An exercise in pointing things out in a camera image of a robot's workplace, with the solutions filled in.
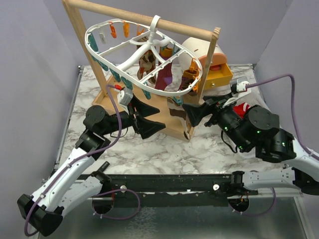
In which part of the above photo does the teal clothespin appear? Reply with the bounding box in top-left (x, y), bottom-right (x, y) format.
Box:
top-left (121, 77), bottom-right (133, 90)
top-left (142, 89), bottom-right (152, 100)

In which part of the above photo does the beige brown striped sock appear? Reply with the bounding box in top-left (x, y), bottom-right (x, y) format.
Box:
top-left (166, 98), bottom-right (192, 140)

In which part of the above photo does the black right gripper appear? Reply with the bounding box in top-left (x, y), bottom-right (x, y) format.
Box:
top-left (181, 92), bottom-right (250, 152)

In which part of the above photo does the orange clothespin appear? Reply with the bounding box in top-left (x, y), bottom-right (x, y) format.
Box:
top-left (188, 58), bottom-right (200, 80)

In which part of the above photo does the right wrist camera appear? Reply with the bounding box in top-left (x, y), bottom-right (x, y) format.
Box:
top-left (223, 76), bottom-right (251, 108)

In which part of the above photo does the argyle patterned sock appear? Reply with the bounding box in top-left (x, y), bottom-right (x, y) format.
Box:
top-left (137, 36), bottom-right (157, 85)

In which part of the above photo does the red white striped sock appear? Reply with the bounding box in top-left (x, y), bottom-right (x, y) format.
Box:
top-left (233, 103), bottom-right (251, 119)

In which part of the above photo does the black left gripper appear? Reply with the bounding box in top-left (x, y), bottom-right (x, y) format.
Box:
top-left (102, 93), bottom-right (166, 138)

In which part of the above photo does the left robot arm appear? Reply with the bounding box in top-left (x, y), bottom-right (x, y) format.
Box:
top-left (17, 96), bottom-right (165, 237)

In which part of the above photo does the white plastic basket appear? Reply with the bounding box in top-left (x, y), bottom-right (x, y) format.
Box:
top-left (236, 91), bottom-right (271, 111)

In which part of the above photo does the wooden hanger rack stand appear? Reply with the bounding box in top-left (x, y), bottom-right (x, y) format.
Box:
top-left (63, 0), bottom-right (220, 141)

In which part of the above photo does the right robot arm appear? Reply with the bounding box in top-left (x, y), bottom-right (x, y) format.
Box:
top-left (182, 96), bottom-right (319, 196)

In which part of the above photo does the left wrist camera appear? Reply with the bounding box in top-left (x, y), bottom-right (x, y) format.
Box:
top-left (115, 85), bottom-right (133, 106)

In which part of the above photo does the toy drawer cabinet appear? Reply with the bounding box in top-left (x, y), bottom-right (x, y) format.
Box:
top-left (180, 37), bottom-right (234, 91)

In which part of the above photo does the maroon striped sock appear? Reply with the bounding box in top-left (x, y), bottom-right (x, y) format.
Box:
top-left (179, 70), bottom-right (197, 90)
top-left (155, 47), bottom-right (172, 90)

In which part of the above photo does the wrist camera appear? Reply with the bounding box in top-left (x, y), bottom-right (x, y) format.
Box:
top-left (115, 85), bottom-right (133, 106)
top-left (223, 76), bottom-right (251, 108)

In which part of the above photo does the white oval clip hanger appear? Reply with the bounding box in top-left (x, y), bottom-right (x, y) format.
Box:
top-left (85, 15), bottom-right (203, 97)

